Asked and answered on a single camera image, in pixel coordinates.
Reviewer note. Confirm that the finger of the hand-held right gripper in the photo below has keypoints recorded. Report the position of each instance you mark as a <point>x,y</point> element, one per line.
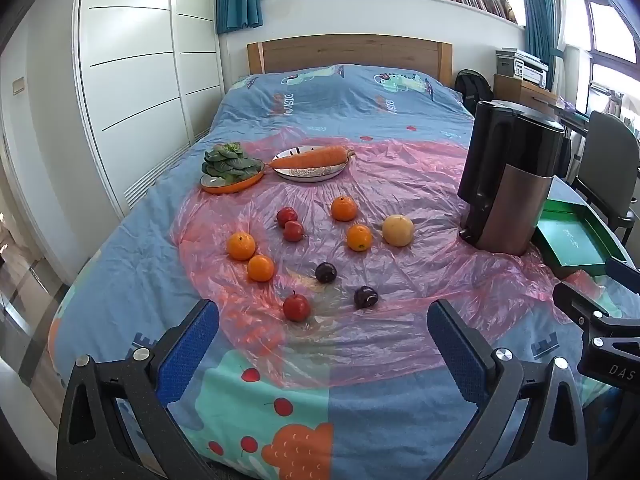
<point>575,305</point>
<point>622,269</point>

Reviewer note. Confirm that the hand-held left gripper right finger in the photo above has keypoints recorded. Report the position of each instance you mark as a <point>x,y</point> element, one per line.
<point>457,355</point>

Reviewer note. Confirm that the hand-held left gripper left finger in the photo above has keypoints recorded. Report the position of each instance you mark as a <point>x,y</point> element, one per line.
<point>187,355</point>

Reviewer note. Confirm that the green tray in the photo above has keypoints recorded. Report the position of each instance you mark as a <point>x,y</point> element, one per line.
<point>570,245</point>

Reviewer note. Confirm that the dark purple plum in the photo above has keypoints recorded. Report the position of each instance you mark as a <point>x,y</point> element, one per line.
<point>325,272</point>
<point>365,297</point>

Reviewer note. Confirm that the orange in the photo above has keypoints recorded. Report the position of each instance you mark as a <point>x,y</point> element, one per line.
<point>241,246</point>
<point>359,237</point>
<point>344,208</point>
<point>260,268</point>

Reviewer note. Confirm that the small red apple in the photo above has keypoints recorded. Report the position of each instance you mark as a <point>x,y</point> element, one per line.
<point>287,216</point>
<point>296,306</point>
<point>293,230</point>

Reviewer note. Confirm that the yellow pear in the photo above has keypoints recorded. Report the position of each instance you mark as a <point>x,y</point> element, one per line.
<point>398,230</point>

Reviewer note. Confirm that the grey chair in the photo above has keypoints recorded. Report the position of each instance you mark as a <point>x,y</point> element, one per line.
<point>610,160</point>

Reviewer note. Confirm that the black and steel kettle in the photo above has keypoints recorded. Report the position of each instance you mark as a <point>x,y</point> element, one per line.
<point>510,200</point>

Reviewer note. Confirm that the glass top desk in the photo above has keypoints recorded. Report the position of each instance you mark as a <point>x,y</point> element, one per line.
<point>575,119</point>

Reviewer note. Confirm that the pink plastic sheet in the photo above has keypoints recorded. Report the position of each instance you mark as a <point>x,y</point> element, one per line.
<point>425,185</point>

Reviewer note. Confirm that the orange plate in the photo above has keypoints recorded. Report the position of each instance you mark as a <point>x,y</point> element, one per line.
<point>235,187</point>

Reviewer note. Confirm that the green leafy vegetable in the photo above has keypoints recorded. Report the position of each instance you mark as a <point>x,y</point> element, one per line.
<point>230,162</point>

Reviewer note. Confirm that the wooden dresser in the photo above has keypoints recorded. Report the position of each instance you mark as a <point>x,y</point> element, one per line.
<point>525,94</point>

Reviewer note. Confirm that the white patterned plate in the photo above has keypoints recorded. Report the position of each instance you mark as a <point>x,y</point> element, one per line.
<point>310,175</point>

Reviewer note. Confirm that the white printer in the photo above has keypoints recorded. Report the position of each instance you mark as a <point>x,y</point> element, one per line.
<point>525,67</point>

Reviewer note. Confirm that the carrot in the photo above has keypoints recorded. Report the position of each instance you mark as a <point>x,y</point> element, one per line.
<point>310,158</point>

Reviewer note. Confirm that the black backpack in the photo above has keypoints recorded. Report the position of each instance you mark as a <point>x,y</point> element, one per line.
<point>472,90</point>

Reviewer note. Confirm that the dark framed window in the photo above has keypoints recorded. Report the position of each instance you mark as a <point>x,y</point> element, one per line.
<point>607,25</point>

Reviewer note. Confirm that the white wardrobe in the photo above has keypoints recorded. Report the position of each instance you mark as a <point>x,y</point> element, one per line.
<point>140,60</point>

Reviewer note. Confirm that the wooden bed headboard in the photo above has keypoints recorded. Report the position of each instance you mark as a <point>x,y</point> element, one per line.
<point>350,50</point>

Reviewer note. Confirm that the beige wall switch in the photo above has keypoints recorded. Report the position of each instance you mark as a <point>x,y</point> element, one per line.
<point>19,85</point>

